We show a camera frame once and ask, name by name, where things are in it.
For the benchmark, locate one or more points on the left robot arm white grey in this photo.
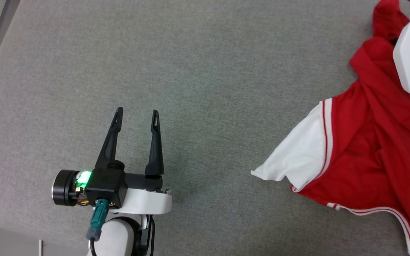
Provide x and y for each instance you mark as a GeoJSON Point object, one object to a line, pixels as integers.
{"type": "Point", "coordinates": [119, 238]}

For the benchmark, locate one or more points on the red Bulls 23 jersey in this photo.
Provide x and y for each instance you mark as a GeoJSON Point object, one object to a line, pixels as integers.
{"type": "Point", "coordinates": [361, 149]}

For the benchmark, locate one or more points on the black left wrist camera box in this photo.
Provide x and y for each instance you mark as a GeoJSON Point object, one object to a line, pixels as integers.
{"type": "Point", "coordinates": [105, 186]}

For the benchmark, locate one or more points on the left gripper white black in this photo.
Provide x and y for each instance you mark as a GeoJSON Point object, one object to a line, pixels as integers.
{"type": "Point", "coordinates": [144, 201]}

